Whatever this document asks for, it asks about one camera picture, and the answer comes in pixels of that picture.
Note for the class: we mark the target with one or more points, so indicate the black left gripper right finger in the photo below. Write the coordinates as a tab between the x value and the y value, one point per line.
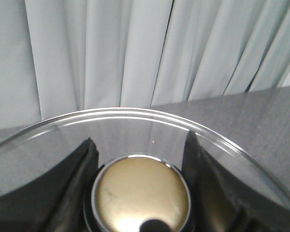
223	203

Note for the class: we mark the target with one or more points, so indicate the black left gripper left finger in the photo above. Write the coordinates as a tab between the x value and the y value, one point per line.
52	202

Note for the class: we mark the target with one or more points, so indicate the white curtain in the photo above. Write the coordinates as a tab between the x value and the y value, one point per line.
61	56

